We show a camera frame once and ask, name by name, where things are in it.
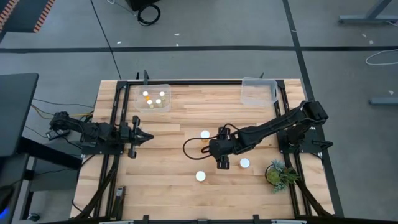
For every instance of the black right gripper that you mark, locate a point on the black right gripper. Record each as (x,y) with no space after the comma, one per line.
(222,148)

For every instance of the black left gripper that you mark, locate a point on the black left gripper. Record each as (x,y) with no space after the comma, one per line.
(132,137)

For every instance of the small amber pill bottle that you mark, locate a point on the small amber pill bottle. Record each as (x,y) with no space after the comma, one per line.
(205,134)

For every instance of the wide amber bottle red print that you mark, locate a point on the wide amber bottle red print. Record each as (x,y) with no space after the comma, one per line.
(244,162)

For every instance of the pale yellow pill bottle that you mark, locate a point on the pale yellow pill bottle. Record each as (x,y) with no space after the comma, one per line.
(158,100)
(149,101)

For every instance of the large amber pill bottle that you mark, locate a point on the large amber pill bottle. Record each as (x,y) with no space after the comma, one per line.
(200,176)

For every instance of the slim amber pill bottle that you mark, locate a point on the slim amber pill bottle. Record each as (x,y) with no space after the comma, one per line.
(145,93)

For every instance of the small pale pill bottle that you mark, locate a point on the small pale pill bottle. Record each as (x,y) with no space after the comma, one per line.
(162,93)

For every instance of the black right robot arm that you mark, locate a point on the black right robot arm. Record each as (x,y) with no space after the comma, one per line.
(273,124)

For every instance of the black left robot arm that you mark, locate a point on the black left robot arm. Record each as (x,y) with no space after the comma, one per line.
(93,132)

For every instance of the clear plastic bin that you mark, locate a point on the clear plastic bin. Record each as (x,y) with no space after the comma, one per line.
(138,107)
(259,91)

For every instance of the artificial succulent plant in pot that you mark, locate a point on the artificial succulent plant in pot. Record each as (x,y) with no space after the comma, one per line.
(276,177)

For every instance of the black flat device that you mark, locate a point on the black flat device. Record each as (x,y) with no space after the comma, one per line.
(119,199)

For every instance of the black desk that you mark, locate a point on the black desk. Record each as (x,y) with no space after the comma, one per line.
(15,115)

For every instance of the black box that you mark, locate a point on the black box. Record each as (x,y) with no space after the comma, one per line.
(140,3)

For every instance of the dark grey cabinet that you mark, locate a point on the dark grey cabinet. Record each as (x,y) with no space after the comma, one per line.
(12,174)

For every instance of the grey table foot bar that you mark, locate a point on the grey table foot bar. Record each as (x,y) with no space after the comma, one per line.
(384,101)

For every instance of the black mat orange striped edge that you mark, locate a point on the black mat orange striped edge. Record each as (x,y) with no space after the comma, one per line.
(25,12)

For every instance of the grey table leg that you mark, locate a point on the grey table leg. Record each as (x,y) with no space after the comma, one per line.
(357,19)

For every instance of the black aluminium table frame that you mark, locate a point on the black aluminium table frame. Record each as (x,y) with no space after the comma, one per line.
(199,82)

